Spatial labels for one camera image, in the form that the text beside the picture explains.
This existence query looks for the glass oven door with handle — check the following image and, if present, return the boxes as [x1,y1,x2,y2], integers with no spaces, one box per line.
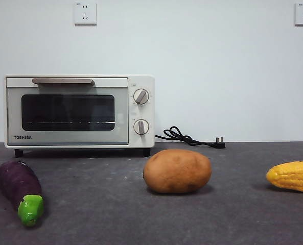
[6,77,129,146]

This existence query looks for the purple eggplant with green stem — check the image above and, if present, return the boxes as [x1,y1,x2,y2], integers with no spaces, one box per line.
[0,160,45,228]

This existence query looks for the white oven knob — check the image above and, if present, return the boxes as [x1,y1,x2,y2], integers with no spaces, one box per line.
[132,88,150,105]
[133,118,150,136]

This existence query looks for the white toaster oven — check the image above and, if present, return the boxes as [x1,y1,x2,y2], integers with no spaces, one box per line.
[4,74,156,158]

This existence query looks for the brown potato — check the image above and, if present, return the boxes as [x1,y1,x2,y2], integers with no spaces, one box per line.
[143,149,213,194]

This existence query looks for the yellow corn cob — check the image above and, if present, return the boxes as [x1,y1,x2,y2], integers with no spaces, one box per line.
[266,161,303,192]

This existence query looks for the black power cable with plug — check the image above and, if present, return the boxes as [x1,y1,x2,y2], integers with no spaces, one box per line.
[155,126,226,150]

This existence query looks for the metal wire oven rack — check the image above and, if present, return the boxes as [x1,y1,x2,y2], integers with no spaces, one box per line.
[23,121,115,125]

